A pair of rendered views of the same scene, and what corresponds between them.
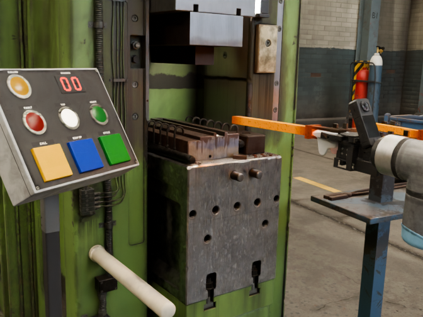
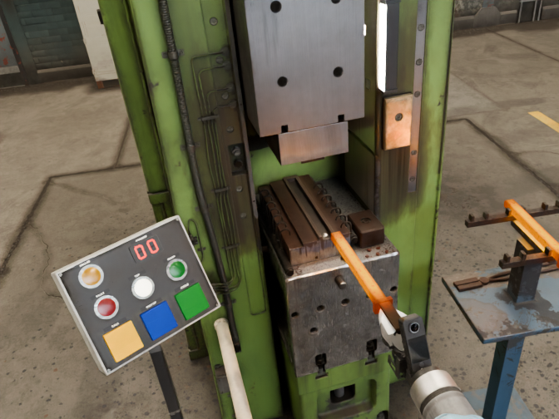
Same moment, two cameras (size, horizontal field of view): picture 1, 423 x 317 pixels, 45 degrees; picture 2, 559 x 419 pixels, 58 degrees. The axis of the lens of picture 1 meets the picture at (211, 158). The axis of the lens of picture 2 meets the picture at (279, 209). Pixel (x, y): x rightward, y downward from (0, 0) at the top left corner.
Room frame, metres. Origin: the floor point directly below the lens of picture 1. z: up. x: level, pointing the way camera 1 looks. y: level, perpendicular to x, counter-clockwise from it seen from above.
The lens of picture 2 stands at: (0.38, -0.41, 1.91)
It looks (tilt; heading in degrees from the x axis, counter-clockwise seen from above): 32 degrees down; 23
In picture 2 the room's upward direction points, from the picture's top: 6 degrees counter-clockwise
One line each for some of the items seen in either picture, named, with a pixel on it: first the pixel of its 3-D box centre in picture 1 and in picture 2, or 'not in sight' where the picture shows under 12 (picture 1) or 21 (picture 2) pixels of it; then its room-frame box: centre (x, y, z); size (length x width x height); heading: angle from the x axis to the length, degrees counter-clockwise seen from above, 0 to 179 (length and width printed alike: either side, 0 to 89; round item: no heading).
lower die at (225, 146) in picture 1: (179, 136); (300, 214); (1.76, 0.11, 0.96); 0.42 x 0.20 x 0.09; 36
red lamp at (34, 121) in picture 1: (34, 122); (106, 307); (1.07, 0.38, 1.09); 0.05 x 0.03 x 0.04; 126
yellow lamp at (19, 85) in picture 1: (19, 86); (91, 276); (1.09, 0.42, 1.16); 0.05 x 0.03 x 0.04; 126
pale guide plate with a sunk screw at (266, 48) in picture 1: (265, 48); (397, 122); (1.88, -0.19, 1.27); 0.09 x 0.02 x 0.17; 126
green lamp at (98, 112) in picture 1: (99, 114); (176, 269); (1.24, 0.28, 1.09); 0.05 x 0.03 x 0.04; 126
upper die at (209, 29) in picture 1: (180, 31); (292, 117); (1.76, 0.11, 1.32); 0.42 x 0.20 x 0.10; 36
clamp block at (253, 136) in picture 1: (245, 142); (365, 228); (1.74, -0.12, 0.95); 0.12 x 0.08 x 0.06; 36
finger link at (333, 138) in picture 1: (337, 137); (393, 337); (1.19, -0.30, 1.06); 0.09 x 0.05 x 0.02; 38
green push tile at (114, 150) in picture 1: (113, 150); (191, 301); (1.22, 0.24, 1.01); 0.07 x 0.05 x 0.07; 151
